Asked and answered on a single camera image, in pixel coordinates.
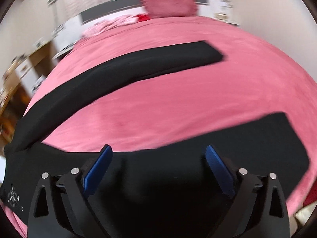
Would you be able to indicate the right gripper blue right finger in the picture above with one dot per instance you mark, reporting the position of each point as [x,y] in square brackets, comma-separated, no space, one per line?
[241,187]

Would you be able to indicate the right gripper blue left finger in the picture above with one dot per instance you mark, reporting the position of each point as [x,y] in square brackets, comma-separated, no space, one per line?
[79,184]

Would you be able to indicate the black embroidered pants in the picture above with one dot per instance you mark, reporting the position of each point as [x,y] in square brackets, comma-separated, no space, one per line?
[158,173]

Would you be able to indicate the pink velvet bed cover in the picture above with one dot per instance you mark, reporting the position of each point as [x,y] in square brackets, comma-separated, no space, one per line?
[173,91]

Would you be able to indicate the wooden desk with shelves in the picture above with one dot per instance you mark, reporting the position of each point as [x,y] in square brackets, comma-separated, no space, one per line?
[18,83]

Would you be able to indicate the white drawer cabinet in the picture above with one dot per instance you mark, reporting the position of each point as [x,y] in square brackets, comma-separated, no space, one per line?
[29,78]

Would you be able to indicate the white left nightstand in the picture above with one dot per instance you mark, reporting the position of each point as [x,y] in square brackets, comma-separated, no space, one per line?
[66,35]

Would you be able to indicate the white nightstand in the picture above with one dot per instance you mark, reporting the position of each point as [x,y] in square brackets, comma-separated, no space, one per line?
[66,35]
[222,10]

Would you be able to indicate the pink floral crumpled garment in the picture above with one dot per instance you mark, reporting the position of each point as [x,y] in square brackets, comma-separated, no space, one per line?
[108,24]

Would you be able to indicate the white right nightstand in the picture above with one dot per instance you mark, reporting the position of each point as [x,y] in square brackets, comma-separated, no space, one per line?
[222,10]

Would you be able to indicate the red garment on bed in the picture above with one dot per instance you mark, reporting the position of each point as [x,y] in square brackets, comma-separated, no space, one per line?
[142,17]

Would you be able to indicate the grey white headboard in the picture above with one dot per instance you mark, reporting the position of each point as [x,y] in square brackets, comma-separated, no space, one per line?
[113,6]

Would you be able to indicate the dark pink ruffled pillow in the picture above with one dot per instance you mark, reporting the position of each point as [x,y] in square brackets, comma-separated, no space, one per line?
[170,8]

